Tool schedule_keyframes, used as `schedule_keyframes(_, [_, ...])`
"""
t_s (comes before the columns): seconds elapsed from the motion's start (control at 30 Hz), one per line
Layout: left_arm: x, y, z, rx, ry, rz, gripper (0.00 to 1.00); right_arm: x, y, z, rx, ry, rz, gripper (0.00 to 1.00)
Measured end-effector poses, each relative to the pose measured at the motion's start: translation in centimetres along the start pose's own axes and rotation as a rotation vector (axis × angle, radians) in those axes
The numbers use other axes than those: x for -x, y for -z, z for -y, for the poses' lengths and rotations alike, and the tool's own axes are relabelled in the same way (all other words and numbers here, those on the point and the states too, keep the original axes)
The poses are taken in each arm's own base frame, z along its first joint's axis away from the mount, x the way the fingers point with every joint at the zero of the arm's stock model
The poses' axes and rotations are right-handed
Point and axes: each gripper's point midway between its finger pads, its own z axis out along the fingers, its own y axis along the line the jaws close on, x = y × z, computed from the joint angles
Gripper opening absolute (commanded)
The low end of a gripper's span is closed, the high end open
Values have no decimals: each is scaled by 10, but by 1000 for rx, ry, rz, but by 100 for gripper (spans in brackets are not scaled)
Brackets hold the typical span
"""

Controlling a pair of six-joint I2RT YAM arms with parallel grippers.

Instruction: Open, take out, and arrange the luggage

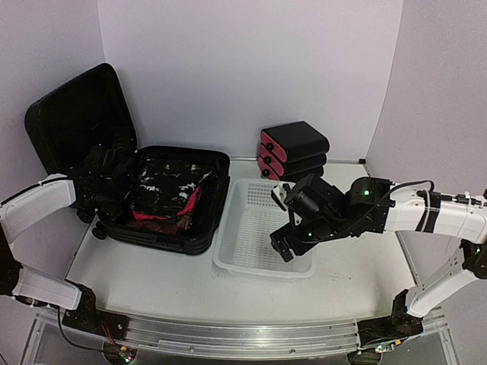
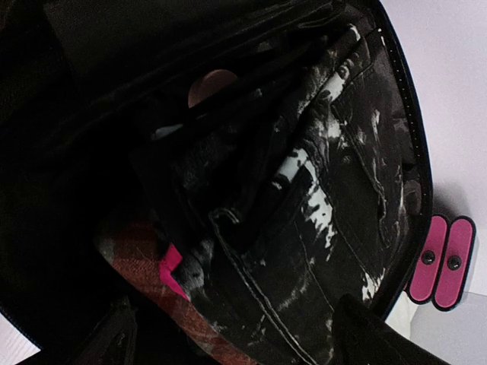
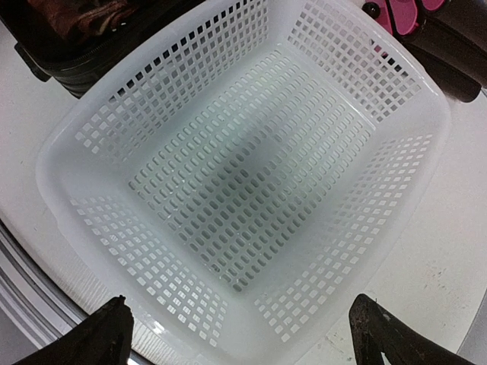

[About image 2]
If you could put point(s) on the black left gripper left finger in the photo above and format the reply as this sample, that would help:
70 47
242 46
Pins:
113 340

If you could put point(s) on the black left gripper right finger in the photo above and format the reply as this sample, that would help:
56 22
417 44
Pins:
360 337

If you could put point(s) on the black ribbed hard-shell suitcase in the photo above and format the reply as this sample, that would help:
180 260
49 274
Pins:
108 107

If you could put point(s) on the red plaid garment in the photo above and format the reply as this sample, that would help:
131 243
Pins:
170 331

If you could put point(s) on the pink garment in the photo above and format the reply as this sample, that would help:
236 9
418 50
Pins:
167 265

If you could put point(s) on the black pink drawer organizer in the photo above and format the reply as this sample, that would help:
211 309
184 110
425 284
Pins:
441 272

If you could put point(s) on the black white splatter jeans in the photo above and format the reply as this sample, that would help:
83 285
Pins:
315 209

